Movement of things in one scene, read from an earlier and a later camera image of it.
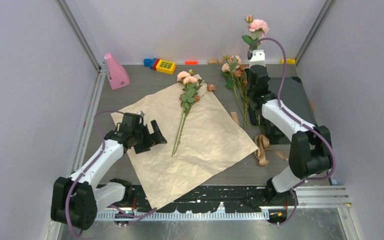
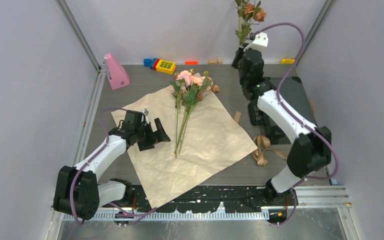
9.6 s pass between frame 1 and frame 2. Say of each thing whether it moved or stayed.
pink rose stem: moved
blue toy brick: stayed
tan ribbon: stayed
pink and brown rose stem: moved
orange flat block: stayed
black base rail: stayed
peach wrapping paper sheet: stayed
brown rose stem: moved
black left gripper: stayed
